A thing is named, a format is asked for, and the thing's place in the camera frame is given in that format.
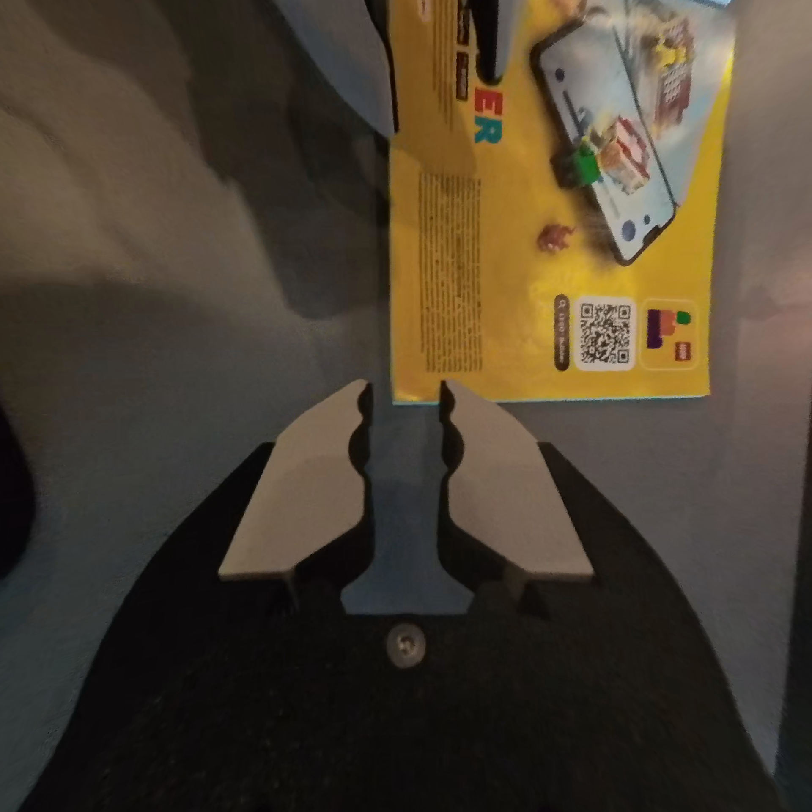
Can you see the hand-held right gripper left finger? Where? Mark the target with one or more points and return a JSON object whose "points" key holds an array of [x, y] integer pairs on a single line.
{"points": [[298, 508]]}

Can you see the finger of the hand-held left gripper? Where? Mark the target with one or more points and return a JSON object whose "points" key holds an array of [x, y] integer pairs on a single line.
{"points": [[336, 51], [489, 32]]}

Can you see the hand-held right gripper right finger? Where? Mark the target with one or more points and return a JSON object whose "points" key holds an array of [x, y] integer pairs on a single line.
{"points": [[514, 508]]}

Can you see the white instruction booklet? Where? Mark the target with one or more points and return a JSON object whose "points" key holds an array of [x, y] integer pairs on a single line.
{"points": [[508, 305]]}

